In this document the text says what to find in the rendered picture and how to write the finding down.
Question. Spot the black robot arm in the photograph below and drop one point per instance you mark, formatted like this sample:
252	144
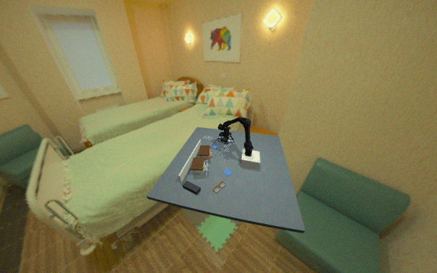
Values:
246	124

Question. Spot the grey flat panel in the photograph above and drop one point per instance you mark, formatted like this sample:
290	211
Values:
189	162

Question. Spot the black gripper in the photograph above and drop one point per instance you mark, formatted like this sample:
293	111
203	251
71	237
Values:
226	137

